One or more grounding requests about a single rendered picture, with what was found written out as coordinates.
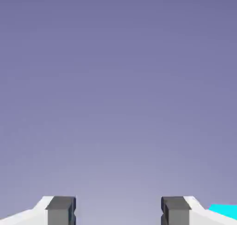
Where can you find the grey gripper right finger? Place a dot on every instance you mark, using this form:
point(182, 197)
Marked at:
point(176, 213)

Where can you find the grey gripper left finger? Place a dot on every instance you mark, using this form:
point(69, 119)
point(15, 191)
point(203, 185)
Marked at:
point(58, 213)

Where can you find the large cyan box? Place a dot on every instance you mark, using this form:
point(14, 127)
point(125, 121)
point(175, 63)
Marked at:
point(225, 210)

